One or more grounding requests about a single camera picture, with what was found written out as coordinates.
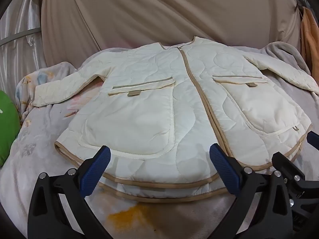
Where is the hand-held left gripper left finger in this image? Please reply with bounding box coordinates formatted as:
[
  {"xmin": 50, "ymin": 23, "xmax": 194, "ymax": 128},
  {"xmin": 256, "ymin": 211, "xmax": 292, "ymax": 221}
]
[{"xmin": 28, "ymin": 146, "xmax": 117, "ymax": 239}]

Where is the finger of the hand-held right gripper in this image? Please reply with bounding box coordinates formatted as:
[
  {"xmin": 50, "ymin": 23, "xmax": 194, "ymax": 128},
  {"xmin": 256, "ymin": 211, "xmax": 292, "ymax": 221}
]
[
  {"xmin": 272, "ymin": 152, "xmax": 319, "ymax": 201},
  {"xmin": 306, "ymin": 131, "xmax": 319, "ymax": 153}
]

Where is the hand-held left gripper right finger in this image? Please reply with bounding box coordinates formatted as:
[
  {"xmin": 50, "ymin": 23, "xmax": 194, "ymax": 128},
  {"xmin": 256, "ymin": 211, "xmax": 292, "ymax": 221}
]
[{"xmin": 209, "ymin": 143, "xmax": 295, "ymax": 239}]

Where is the cream quilted jacket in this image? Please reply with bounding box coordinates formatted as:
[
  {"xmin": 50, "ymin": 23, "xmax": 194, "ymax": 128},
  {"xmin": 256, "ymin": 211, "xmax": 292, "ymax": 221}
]
[{"xmin": 30, "ymin": 36, "xmax": 319, "ymax": 203}]

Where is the grey floral fleece blanket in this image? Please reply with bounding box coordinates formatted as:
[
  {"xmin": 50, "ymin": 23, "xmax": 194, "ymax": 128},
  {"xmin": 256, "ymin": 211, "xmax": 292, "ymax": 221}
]
[{"xmin": 0, "ymin": 41, "xmax": 319, "ymax": 239}]

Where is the green cushion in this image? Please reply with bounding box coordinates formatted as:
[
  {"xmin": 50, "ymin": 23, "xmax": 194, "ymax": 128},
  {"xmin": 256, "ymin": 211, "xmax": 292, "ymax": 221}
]
[{"xmin": 0, "ymin": 90, "xmax": 21, "ymax": 168}]

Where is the orange hanging cloth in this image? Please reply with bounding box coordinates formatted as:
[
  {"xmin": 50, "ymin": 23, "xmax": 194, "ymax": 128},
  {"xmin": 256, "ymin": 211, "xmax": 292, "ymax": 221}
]
[{"xmin": 300, "ymin": 6, "xmax": 319, "ymax": 66}]

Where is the silvery white curtain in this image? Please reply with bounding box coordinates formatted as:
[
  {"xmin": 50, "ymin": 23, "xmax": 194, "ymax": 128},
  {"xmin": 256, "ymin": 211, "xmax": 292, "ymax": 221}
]
[{"xmin": 0, "ymin": 0, "xmax": 49, "ymax": 97}]

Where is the white curtain tieback band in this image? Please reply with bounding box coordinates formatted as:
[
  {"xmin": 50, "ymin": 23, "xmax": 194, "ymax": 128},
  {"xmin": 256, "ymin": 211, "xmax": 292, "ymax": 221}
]
[{"xmin": 0, "ymin": 28, "xmax": 41, "ymax": 46}]

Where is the beige curtain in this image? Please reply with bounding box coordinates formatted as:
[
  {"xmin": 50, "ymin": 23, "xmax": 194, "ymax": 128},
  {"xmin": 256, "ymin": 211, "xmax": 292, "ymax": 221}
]
[{"xmin": 40, "ymin": 0, "xmax": 303, "ymax": 66}]

